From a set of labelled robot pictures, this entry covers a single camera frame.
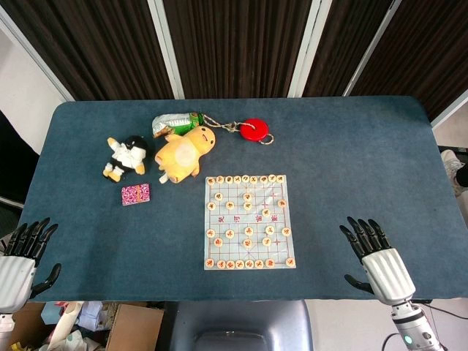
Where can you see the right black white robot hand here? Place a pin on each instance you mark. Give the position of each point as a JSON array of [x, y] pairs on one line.
[[387, 274]]

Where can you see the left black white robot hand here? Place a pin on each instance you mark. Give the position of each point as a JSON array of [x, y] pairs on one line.
[[14, 278]]

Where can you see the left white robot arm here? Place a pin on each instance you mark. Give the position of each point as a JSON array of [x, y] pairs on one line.
[[4, 320]]

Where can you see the brown cardboard box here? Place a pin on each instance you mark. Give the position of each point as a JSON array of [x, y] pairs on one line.
[[27, 329], [133, 327]]

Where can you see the light blue plastic bag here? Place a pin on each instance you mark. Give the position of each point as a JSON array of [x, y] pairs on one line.
[[97, 314]]

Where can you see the white sneaker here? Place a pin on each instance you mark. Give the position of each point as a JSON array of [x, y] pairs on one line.
[[453, 164]]

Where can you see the pink patterned small box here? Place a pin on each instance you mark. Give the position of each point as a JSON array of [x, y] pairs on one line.
[[136, 194]]

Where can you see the grey blue chair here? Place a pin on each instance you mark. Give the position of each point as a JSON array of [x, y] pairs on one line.
[[237, 321]]

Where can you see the paper xiangqi board sheet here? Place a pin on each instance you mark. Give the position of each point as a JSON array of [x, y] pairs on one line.
[[237, 219]]

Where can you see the black white penguin plush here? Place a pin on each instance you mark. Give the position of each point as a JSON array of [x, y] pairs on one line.
[[126, 157]]

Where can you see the red round disc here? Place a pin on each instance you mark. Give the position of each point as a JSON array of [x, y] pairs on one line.
[[254, 128]]

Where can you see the yellow duck plush toy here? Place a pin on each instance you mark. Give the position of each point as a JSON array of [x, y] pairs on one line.
[[183, 155]]

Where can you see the silver green snack bag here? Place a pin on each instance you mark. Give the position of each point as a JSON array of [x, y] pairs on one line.
[[170, 122]]

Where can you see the dark brown partition panel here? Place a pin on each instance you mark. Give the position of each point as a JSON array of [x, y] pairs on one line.
[[237, 47], [347, 44], [431, 47], [91, 47]]

